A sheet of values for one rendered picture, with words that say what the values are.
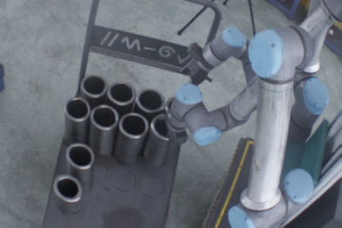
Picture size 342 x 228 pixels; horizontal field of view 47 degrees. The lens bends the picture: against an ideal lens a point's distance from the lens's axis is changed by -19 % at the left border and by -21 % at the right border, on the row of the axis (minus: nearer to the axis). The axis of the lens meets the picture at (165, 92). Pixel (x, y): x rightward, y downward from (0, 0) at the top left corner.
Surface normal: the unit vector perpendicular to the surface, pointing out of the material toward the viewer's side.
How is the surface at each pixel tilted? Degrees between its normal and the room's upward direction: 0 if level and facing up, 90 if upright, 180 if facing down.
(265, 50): 84
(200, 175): 0
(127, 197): 0
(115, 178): 0
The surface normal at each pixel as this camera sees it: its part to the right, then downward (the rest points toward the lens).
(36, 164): 0.20, -0.59
